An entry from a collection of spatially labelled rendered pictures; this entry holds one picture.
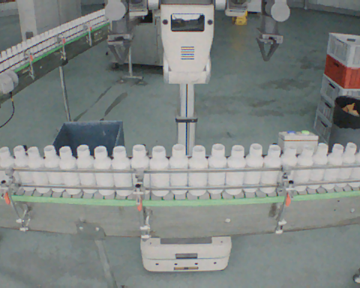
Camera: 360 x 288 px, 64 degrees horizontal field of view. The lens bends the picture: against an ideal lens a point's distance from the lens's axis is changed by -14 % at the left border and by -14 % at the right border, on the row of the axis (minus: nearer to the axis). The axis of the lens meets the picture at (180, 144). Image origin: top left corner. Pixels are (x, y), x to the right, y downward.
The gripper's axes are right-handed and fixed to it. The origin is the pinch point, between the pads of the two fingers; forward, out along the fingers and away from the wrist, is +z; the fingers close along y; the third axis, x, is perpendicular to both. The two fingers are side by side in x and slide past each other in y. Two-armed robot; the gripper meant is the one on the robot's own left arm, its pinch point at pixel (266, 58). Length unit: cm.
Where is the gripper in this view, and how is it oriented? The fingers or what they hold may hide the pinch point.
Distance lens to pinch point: 105.0
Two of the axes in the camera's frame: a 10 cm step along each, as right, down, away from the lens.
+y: -0.1, -5.3, 8.5
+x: -10.0, 0.0, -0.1
